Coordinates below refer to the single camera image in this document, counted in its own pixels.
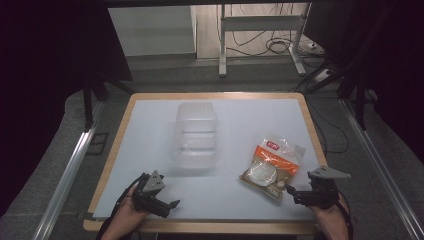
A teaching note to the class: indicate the orange and clear snack packet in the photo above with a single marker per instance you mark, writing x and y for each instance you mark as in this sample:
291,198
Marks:
271,166

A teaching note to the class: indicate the white power strip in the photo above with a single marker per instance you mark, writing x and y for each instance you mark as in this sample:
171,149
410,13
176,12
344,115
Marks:
322,75

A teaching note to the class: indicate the aluminium rail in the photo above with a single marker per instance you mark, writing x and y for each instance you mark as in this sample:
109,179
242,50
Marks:
68,173
383,170

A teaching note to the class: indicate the white metal stand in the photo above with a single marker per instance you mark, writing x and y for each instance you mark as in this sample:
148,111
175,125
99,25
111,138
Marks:
261,23

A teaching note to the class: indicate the person's right hand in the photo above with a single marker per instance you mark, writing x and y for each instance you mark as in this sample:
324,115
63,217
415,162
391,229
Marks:
328,215

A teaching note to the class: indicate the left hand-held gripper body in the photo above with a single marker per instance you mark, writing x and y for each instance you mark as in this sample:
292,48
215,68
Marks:
150,188

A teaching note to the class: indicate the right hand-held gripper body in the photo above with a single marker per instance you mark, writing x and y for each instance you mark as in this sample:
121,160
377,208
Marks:
321,190

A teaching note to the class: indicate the black floor frame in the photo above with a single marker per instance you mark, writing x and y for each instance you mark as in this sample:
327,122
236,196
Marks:
97,143

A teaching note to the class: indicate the person's left hand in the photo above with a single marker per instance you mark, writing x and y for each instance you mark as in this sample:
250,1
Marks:
128,215

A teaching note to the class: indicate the clear plastic container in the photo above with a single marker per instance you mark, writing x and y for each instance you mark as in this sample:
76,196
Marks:
196,135

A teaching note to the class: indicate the black stand legs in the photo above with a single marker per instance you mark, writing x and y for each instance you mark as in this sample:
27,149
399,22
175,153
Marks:
358,96
91,96

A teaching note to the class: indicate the dark curtain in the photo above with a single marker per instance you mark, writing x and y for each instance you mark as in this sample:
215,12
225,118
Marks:
50,83
383,60

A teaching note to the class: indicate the white panel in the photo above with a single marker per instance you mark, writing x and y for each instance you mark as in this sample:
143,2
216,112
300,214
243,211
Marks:
151,30

